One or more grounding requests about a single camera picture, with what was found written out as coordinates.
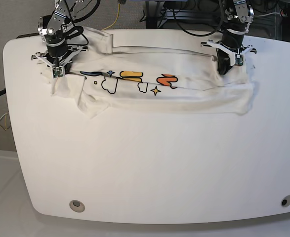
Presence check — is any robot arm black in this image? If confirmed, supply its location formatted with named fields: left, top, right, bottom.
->
left=31, top=0, right=101, bottom=69
left=172, top=0, right=257, bottom=75

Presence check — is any white printed T-shirt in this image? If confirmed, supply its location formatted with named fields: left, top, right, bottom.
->
left=37, top=28, right=254, bottom=118

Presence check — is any grey table grommet left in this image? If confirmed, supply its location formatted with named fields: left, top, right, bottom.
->
left=69, top=200, right=85, bottom=213

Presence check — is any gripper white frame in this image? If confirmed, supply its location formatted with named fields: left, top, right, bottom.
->
left=31, top=41, right=88, bottom=68
left=201, top=29, right=257, bottom=75

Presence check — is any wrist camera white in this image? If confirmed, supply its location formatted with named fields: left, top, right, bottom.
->
left=234, top=54, right=244, bottom=66
left=51, top=66, right=64, bottom=79

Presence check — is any yellow cable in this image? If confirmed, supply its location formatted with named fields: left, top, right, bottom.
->
left=102, top=3, right=122, bottom=31

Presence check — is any black aluminium frame rack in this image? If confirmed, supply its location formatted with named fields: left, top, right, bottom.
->
left=140, top=0, right=221, bottom=29

